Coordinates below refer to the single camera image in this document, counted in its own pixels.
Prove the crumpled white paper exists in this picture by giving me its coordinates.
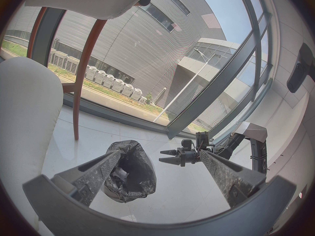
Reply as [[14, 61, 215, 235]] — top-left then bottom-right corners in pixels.
[[112, 167, 130, 180]]

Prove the window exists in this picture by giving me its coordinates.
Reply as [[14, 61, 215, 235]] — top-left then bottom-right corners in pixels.
[[0, 0, 274, 140]]

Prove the white cushioned wooden chair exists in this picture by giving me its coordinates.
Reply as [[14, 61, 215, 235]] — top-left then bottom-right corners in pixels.
[[0, 0, 158, 230]]

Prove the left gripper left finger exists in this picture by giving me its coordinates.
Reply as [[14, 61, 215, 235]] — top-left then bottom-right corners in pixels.
[[51, 149, 121, 206]]

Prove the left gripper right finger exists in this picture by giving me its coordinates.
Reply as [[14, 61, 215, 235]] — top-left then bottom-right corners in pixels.
[[199, 149, 268, 208]]

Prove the black plastic bag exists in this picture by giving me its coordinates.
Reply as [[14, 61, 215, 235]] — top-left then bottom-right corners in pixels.
[[103, 140, 157, 204]]

